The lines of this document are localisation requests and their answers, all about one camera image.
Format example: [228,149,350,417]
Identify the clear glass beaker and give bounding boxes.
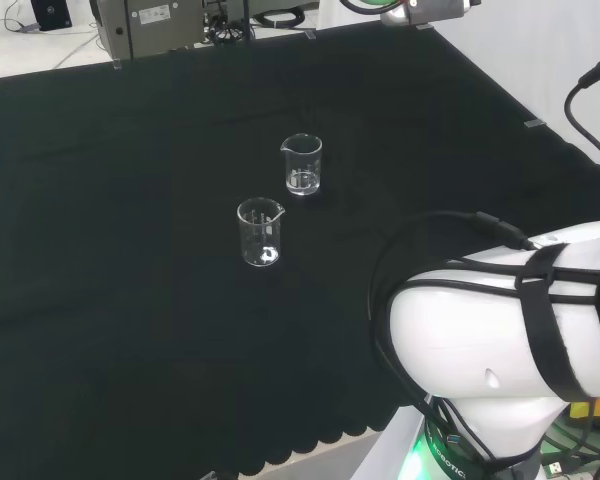
[236,197,286,268]
[280,133,324,197]

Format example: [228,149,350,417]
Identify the black bench cloth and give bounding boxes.
[0,22,600,477]

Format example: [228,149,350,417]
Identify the grey metal equipment box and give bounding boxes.
[88,0,207,62]

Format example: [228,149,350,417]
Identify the small black box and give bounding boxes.
[30,0,73,33]

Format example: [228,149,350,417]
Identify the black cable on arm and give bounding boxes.
[367,210,540,401]

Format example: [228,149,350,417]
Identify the coiled black cable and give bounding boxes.
[251,10,307,28]

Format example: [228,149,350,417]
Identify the thick black cable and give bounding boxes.
[564,49,600,182]

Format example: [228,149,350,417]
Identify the thin grey cable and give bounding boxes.
[1,0,37,34]

